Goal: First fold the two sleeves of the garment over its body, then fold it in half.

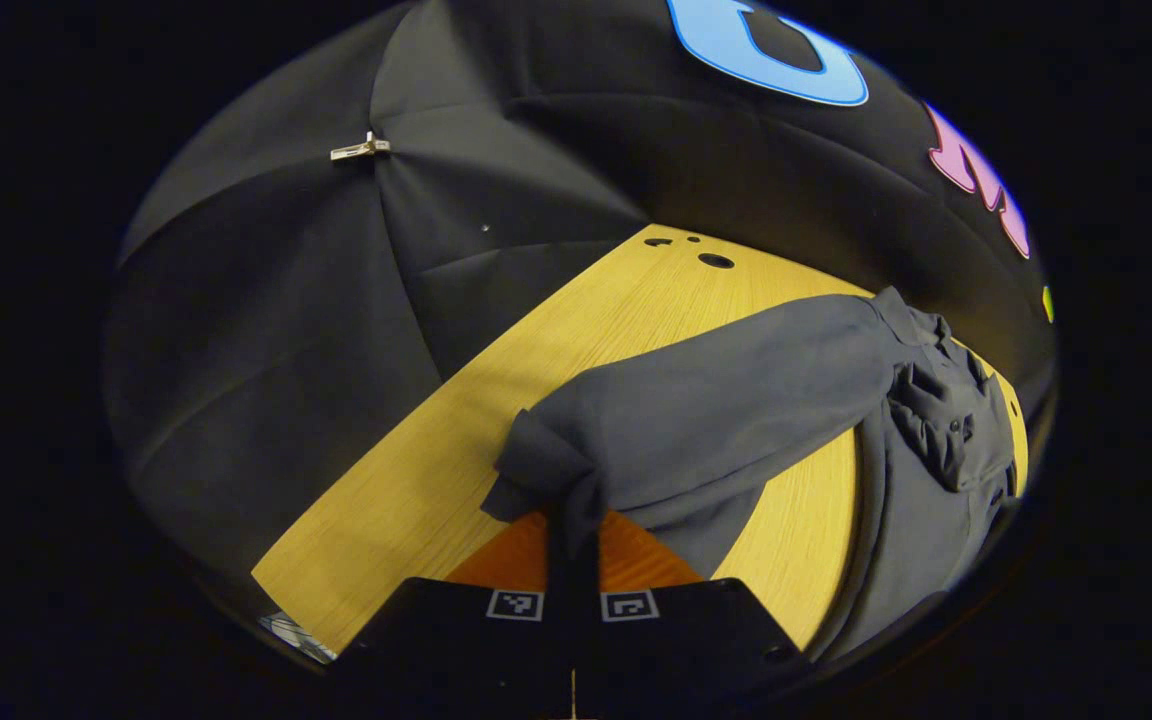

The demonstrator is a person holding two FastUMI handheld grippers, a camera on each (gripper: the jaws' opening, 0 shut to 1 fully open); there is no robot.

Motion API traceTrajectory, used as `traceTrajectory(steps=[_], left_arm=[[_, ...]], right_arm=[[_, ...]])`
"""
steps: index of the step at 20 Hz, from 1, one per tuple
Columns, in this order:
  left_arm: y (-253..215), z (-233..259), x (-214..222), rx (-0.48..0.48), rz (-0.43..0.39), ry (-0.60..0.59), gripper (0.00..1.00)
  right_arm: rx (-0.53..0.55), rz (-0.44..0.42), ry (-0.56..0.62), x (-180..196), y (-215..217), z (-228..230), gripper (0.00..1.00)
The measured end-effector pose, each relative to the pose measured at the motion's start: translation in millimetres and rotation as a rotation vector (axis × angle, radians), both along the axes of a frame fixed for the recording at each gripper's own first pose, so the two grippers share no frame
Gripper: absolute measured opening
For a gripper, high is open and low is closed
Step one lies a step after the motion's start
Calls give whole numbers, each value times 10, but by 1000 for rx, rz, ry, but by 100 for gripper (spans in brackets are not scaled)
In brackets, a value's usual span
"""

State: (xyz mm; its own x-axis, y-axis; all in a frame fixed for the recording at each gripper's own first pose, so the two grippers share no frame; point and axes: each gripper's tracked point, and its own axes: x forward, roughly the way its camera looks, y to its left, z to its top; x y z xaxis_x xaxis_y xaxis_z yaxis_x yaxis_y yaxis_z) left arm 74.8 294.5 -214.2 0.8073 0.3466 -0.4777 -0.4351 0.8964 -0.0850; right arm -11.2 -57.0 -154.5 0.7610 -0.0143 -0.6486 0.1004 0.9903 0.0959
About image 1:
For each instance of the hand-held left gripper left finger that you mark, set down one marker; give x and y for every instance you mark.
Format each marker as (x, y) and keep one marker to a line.
(476, 650)

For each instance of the black backdrop cloth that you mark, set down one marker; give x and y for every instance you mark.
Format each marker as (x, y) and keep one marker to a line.
(266, 330)

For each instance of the grey button-up shirt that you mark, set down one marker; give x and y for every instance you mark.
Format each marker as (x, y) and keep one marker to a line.
(716, 400)

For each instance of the small metal clip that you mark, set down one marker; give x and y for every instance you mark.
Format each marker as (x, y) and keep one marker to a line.
(360, 149)

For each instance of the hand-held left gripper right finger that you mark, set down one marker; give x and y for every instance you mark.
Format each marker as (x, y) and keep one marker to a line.
(676, 650)

